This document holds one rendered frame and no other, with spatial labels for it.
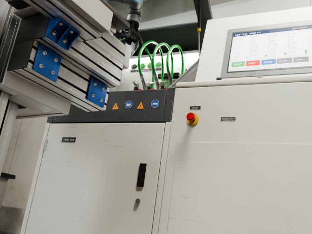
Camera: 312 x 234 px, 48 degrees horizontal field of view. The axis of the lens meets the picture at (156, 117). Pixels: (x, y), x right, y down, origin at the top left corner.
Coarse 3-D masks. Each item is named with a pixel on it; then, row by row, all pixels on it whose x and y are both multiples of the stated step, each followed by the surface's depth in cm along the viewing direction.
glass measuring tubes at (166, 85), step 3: (174, 72) 219; (177, 72) 218; (159, 75) 223; (165, 75) 221; (174, 75) 218; (177, 75) 217; (180, 75) 220; (159, 78) 224; (165, 78) 221; (168, 78) 222; (174, 78) 221; (177, 78) 218; (168, 81) 222; (165, 84) 219; (168, 84) 221; (165, 87) 219; (168, 87) 220
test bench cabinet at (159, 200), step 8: (48, 128) 178; (168, 128) 151; (168, 136) 149; (168, 144) 148; (40, 152) 175; (40, 160) 173; (160, 168) 146; (160, 176) 144; (32, 184) 170; (160, 184) 143; (32, 192) 168; (160, 192) 142; (160, 200) 141; (160, 208) 140; (24, 216) 166; (24, 224) 164; (24, 232) 163; (152, 232) 138
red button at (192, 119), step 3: (189, 114) 144; (192, 114) 144; (195, 114) 147; (186, 117) 145; (189, 117) 144; (192, 117) 143; (195, 117) 147; (198, 117) 146; (189, 120) 144; (192, 120) 144; (195, 120) 146; (189, 123) 147; (192, 123) 146; (195, 123) 146
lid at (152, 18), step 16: (144, 0) 214; (160, 0) 211; (176, 0) 208; (192, 0) 204; (208, 0) 201; (144, 16) 221; (160, 16) 218; (176, 16) 214; (192, 16) 211; (208, 16) 206; (144, 32) 227; (160, 32) 224; (176, 32) 220; (192, 32) 216; (176, 48) 228; (192, 48) 224
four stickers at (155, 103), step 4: (132, 100) 163; (152, 100) 159; (156, 100) 158; (112, 104) 167; (116, 104) 166; (128, 104) 163; (140, 104) 160; (144, 104) 160; (152, 104) 158; (156, 104) 157; (112, 108) 166; (116, 108) 165; (124, 108) 163; (136, 108) 161; (140, 108) 160
